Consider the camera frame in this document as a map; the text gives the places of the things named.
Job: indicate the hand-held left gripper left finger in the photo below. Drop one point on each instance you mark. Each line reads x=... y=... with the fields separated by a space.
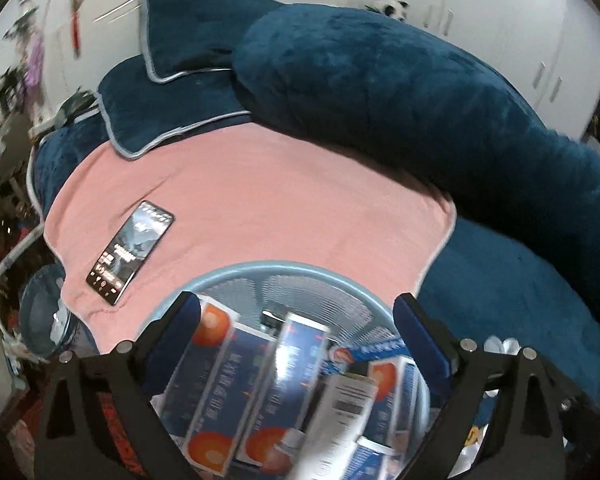
x=177 y=330

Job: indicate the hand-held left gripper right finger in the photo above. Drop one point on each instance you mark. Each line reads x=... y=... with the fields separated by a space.
x=422 y=340

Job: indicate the blue white ointment tube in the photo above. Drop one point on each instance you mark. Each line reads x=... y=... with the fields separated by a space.
x=375 y=347

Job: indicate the white barcode medicine box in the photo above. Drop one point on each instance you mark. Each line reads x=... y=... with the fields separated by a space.
x=340 y=410

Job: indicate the light blue plastic basket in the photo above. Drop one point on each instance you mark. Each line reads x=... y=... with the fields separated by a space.
x=300 y=290

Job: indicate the clear glass vial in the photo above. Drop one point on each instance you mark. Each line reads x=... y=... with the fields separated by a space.
x=500 y=345

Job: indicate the black smartphone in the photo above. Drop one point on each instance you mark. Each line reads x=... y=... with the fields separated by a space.
x=130 y=252

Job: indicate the red patterned rug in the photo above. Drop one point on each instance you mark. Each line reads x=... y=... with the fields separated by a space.
x=120 y=435

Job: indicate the blue waste bin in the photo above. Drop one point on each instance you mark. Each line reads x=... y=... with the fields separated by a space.
x=37 y=305

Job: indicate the pink towel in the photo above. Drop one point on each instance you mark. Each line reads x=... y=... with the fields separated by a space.
x=280 y=200

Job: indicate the dark blue pillow grey piping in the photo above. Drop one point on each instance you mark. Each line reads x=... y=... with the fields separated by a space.
x=190 y=25
x=170 y=105

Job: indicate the dark green bag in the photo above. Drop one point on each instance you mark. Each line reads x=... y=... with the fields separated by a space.
x=75 y=105

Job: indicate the dark blue rolled duvet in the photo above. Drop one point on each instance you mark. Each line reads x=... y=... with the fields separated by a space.
x=380 y=85

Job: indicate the purple hanging flowers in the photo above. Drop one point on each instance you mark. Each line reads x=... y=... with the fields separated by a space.
x=32 y=67

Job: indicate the white wardrobe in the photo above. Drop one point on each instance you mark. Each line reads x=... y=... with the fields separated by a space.
x=505 y=35

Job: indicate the red hanging tassel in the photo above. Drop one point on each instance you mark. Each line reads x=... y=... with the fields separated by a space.
x=75 y=20

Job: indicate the panda plush toy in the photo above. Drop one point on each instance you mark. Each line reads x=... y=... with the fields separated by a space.
x=392 y=7

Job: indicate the white metal rail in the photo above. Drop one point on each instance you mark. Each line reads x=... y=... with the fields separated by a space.
x=10 y=260

